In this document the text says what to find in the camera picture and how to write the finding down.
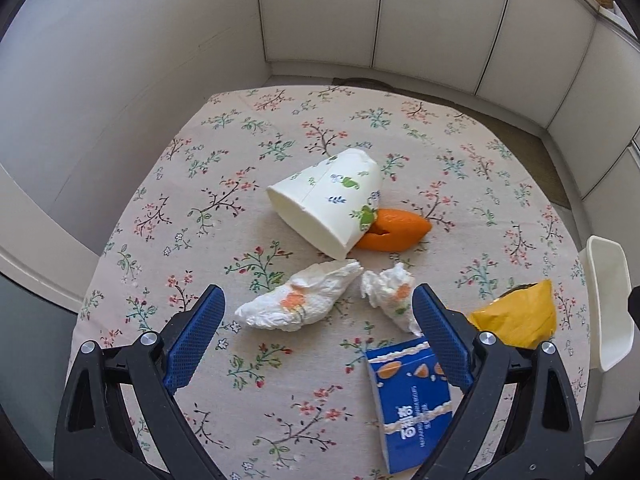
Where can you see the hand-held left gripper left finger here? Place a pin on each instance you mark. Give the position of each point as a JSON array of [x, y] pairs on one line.
[[195, 340]]

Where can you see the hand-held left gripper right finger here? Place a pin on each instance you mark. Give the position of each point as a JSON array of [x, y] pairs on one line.
[[445, 335]]

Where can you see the long white tissue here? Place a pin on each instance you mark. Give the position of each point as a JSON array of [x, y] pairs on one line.
[[290, 300]]

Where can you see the white plastic bin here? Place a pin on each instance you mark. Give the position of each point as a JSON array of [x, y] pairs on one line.
[[607, 305]]

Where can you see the flat blue carton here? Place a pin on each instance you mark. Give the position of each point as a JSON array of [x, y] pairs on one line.
[[410, 400]]

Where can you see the yellow packet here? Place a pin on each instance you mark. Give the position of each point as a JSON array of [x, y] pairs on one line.
[[520, 317]]

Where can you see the orange peel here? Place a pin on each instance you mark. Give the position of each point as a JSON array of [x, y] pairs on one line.
[[400, 227]]

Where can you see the frosted glass sliding door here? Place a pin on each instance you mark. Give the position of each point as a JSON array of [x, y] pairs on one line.
[[30, 370]]

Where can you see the floral tablecloth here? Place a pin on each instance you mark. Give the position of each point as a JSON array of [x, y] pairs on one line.
[[225, 160]]

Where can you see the white paper cup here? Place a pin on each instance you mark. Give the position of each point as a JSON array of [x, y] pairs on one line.
[[325, 195]]

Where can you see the white kitchen cabinets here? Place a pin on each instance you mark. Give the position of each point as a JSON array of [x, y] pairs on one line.
[[440, 15]]

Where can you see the white kitchen countertop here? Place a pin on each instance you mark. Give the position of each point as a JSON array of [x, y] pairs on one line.
[[617, 22]]

